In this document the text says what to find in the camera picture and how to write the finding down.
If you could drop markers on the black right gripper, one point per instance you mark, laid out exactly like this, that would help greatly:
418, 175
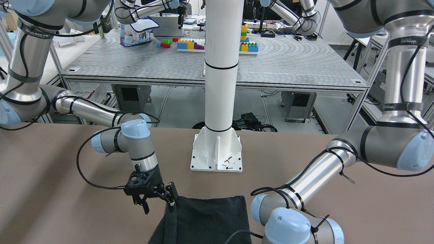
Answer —
155, 180

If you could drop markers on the black graphic t-shirt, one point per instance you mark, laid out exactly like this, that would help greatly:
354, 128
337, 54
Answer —
204, 221

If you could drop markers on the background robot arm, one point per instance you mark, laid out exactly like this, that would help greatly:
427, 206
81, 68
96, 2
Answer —
149, 10

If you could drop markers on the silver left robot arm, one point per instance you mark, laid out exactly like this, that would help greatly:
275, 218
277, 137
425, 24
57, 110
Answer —
400, 139

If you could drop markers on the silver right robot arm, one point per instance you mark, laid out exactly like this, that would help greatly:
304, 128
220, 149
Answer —
23, 98

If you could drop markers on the white plastic basket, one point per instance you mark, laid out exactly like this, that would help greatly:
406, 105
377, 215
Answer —
96, 92

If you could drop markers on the blue white printed bag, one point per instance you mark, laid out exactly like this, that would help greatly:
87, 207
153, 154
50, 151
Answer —
137, 33

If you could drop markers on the striped metal workbench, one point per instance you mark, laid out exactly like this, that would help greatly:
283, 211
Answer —
282, 63

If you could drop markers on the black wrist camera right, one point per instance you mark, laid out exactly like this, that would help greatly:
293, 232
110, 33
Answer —
137, 184

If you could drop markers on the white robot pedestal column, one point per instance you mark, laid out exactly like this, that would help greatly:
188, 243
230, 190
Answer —
217, 146

